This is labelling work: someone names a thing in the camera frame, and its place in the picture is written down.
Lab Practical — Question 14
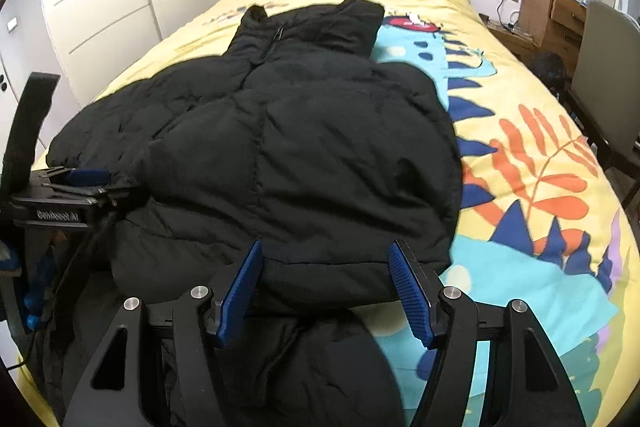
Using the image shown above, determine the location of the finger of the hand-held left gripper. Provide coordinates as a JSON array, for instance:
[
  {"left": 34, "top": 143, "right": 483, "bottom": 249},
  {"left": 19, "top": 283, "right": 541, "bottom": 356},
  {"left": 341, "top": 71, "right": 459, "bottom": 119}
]
[
  {"left": 42, "top": 167, "right": 113, "bottom": 190},
  {"left": 50, "top": 184, "right": 146, "bottom": 210}
]

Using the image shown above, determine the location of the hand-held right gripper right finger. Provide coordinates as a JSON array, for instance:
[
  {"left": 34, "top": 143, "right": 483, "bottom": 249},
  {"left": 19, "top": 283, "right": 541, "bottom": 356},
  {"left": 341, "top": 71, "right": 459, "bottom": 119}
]
[{"left": 389, "top": 241, "right": 586, "bottom": 427}]

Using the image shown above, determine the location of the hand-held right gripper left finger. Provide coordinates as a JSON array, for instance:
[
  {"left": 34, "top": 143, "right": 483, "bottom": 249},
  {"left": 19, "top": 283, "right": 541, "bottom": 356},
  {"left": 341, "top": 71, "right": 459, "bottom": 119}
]
[{"left": 62, "top": 239, "right": 264, "bottom": 427}]

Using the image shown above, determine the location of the black puffer jacket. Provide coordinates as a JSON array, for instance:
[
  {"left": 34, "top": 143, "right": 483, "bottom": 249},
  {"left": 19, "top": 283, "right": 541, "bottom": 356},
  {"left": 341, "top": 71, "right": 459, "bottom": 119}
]
[{"left": 30, "top": 0, "right": 463, "bottom": 427}]

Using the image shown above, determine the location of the printed yellow duvet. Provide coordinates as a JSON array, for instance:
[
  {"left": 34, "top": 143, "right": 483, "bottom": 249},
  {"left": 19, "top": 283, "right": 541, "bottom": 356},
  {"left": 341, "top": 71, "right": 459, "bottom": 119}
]
[{"left": 20, "top": 0, "right": 640, "bottom": 427}]

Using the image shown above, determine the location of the black bag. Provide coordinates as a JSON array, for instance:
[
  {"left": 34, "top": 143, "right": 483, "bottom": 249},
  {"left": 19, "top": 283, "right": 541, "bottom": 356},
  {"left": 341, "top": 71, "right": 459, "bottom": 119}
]
[{"left": 529, "top": 52, "right": 572, "bottom": 94}]

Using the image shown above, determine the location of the grey-green chair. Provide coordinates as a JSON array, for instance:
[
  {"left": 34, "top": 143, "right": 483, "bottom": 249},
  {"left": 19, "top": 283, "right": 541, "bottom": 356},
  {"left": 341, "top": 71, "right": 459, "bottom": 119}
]
[{"left": 565, "top": 1, "right": 640, "bottom": 208}]

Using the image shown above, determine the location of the wooden cabinet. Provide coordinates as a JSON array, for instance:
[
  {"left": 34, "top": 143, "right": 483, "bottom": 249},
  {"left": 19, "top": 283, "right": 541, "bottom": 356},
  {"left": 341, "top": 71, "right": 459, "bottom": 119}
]
[{"left": 487, "top": 0, "right": 588, "bottom": 78}]

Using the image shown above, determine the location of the black cable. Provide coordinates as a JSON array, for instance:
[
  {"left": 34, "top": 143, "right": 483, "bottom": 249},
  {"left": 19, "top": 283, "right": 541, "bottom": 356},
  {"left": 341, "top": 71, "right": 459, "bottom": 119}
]
[{"left": 480, "top": 0, "right": 518, "bottom": 32}]

